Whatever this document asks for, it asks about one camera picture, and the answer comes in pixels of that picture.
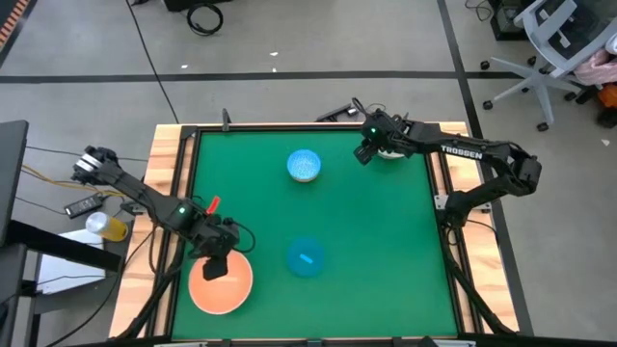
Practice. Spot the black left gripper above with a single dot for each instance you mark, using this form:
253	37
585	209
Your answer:
217	237

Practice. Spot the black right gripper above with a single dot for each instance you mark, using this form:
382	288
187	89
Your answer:
378	135

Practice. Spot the orange bowl white outside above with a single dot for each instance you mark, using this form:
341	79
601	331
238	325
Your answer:
226	294

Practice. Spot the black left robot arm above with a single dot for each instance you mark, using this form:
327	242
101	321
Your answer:
140	190

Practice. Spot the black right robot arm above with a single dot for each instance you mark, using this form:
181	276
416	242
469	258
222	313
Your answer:
482	152

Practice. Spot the small white bowl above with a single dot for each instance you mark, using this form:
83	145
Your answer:
393	154

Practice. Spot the black flat device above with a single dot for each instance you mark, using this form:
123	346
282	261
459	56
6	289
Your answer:
337	114

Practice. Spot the light blue speckled bowl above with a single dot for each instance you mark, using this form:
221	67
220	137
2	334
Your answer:
304	165

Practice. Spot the red clip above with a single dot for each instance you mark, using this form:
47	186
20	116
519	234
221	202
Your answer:
213	204

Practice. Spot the green table mat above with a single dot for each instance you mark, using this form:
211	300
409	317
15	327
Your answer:
366	241

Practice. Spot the bottle with yellow liquid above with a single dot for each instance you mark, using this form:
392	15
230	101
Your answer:
108	227

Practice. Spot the black power adapter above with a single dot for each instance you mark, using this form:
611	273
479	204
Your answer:
83	205

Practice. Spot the white paper sheet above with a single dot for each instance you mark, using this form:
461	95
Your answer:
67	274

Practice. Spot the black side stand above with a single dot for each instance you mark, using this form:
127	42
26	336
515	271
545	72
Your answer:
48	246

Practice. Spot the grey office chair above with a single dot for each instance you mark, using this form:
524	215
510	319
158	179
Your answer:
549	58

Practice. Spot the black monitor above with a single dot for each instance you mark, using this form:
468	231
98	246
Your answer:
10	178

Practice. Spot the pink cloth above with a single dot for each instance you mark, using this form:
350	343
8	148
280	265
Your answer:
598	67

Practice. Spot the orange object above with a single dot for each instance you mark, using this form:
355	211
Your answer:
608	95

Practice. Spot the orange striped floor marker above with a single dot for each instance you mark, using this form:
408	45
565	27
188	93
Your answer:
12	21

